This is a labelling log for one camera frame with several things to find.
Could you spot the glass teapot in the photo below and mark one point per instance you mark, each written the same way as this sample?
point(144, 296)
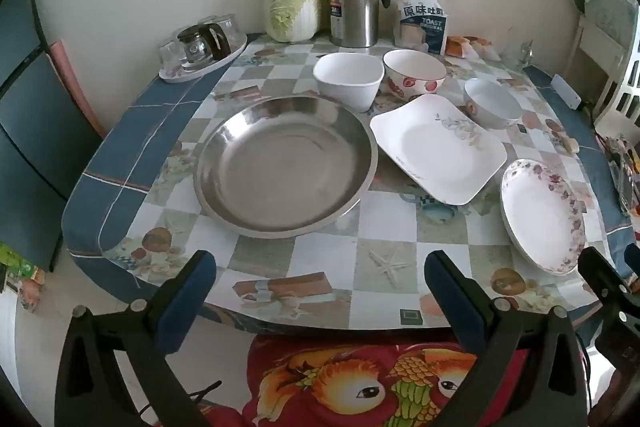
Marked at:
point(202, 44)

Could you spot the white power strip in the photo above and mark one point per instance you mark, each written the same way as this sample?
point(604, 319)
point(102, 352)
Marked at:
point(566, 91)

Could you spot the white lattice rack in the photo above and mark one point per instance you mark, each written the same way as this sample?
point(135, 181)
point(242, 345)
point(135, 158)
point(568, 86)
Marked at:
point(625, 82)

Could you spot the colourful bags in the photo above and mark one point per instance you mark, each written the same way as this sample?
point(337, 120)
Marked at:
point(22, 277)

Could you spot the checkered printed tablecloth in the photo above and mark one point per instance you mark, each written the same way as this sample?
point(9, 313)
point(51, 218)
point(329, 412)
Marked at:
point(280, 267)

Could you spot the clear glass mug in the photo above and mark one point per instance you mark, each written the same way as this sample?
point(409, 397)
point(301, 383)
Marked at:
point(527, 53)

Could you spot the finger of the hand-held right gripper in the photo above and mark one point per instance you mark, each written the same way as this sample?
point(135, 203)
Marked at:
point(602, 274)

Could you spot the glass cups on saucer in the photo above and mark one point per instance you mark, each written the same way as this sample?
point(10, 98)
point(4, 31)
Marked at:
point(210, 68)

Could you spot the white square bowl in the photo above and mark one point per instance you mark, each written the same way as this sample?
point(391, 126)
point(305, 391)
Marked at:
point(345, 77)

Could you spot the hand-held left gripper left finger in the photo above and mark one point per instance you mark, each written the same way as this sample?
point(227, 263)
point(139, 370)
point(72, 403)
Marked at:
point(187, 299)

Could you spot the round pink floral plate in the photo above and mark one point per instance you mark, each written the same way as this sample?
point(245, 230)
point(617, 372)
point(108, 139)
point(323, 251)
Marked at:
point(537, 212)

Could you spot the red fruit print bowl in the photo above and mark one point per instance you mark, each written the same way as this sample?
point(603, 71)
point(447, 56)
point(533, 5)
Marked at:
point(412, 69)

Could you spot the dark cabinet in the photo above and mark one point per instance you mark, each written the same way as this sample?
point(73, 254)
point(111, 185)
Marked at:
point(35, 117)

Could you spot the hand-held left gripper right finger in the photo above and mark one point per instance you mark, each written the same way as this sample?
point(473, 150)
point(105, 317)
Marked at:
point(455, 302)

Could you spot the small white round bowl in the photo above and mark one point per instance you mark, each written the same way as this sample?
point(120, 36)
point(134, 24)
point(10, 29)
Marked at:
point(492, 102)

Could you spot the red printed chair cushion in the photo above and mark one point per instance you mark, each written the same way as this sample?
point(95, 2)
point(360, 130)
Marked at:
point(350, 382)

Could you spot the white rectangular floral plate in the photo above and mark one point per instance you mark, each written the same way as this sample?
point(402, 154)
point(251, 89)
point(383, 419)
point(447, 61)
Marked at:
point(440, 147)

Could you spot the grey cloth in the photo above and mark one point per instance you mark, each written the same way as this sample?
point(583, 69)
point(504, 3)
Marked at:
point(612, 4)

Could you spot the pink board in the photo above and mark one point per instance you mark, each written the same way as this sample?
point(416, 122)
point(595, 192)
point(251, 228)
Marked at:
point(75, 87)

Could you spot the tall clear drinking glass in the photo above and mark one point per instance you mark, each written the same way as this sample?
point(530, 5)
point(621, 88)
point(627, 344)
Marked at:
point(512, 49)

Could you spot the small beige roll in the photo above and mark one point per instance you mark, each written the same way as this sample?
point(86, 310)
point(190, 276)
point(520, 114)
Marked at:
point(572, 144)

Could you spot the napa cabbage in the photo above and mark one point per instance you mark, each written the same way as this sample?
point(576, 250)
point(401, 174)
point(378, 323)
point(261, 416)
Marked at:
point(292, 2)

